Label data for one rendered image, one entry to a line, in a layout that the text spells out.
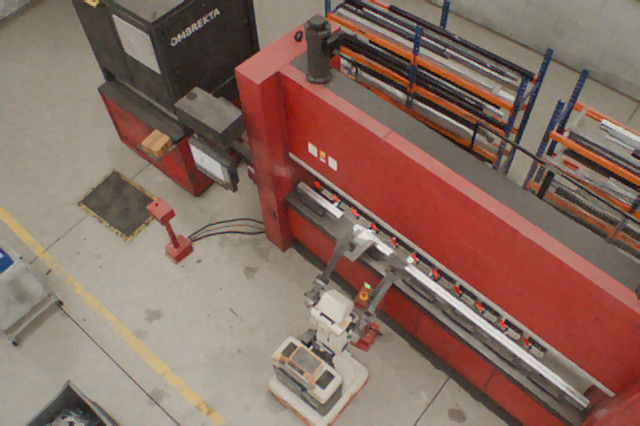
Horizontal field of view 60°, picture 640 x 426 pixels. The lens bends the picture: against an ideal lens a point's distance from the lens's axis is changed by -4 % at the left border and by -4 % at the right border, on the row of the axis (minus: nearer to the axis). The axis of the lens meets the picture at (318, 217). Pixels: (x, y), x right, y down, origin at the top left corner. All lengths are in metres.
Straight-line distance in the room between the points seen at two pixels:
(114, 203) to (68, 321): 1.41
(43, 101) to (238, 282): 3.80
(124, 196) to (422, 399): 3.79
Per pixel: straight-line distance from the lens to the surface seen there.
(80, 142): 7.44
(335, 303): 4.09
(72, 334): 6.04
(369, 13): 6.08
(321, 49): 3.87
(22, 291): 6.08
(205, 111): 4.49
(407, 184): 3.88
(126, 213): 6.54
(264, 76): 4.15
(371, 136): 3.79
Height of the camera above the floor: 5.08
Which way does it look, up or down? 56 degrees down
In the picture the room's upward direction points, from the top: 3 degrees counter-clockwise
